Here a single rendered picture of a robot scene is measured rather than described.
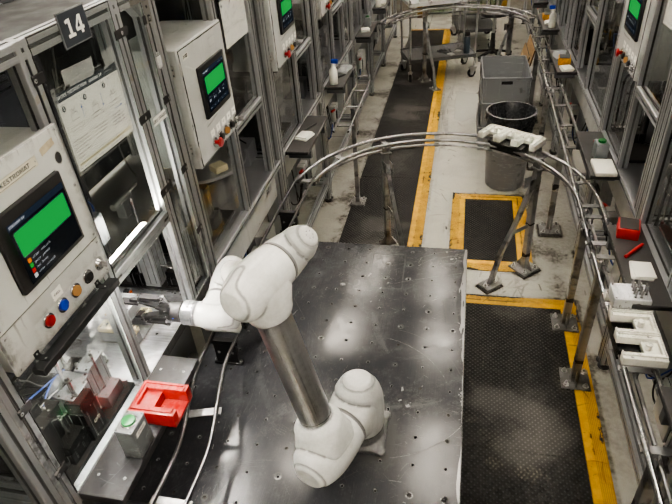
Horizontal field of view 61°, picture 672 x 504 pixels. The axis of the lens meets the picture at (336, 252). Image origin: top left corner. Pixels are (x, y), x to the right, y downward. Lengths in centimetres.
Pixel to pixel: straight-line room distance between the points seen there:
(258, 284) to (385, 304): 119
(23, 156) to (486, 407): 234
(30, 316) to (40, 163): 37
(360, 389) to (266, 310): 52
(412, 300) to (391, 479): 88
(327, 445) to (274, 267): 57
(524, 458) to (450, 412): 82
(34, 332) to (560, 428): 232
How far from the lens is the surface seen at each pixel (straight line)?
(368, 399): 185
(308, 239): 152
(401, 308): 251
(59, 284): 163
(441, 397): 218
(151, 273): 242
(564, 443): 298
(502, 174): 468
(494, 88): 520
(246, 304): 141
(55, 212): 157
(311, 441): 174
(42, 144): 157
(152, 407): 192
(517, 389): 314
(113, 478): 187
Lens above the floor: 234
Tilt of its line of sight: 35 degrees down
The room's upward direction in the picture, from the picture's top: 5 degrees counter-clockwise
